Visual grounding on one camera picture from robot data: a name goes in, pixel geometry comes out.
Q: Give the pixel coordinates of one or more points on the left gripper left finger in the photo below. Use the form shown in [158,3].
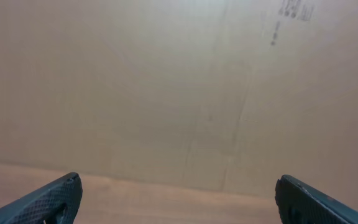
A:
[57,202]

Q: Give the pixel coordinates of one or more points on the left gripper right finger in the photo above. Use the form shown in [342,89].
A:
[299,203]

